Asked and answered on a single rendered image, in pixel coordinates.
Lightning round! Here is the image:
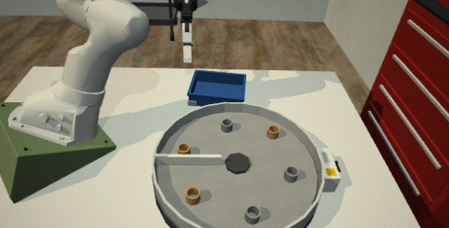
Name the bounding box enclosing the bronze bushing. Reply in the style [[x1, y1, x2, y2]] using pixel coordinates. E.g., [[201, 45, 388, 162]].
[[267, 125, 280, 140], [178, 143, 191, 154], [185, 186, 200, 205]]

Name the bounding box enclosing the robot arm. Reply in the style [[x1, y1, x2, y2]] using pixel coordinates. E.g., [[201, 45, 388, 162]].
[[8, 0, 149, 147]]

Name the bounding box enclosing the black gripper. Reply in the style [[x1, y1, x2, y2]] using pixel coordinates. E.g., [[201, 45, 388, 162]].
[[175, 0, 198, 64]]

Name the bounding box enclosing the grey round turning table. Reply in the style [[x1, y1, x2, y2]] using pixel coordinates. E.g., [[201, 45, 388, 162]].
[[151, 102, 341, 228]]

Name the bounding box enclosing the grey metal bushing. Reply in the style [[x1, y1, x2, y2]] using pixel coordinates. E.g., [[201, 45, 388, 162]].
[[283, 166, 299, 183], [244, 205, 261, 225], [221, 119, 233, 133]]

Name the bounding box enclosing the blue plastic crate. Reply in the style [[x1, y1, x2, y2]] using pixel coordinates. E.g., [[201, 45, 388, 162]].
[[187, 69, 246, 107]]

